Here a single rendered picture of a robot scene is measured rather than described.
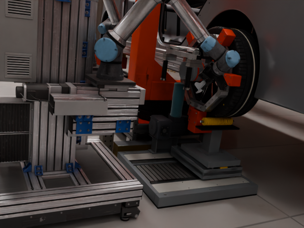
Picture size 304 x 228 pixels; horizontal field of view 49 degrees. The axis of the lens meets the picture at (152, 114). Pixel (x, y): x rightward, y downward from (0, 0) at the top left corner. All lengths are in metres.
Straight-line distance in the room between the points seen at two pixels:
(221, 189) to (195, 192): 0.22
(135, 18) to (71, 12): 0.41
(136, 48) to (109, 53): 1.11
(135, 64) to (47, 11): 1.09
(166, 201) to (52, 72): 1.06
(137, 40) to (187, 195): 1.27
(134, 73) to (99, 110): 1.12
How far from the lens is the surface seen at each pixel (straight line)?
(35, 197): 1.83
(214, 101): 2.33
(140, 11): 1.67
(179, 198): 2.29
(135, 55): 2.77
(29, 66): 1.86
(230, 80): 2.20
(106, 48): 1.67
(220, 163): 2.56
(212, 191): 2.42
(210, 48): 1.68
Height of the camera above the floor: 1.11
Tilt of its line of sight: 14 degrees down
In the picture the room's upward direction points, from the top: 7 degrees clockwise
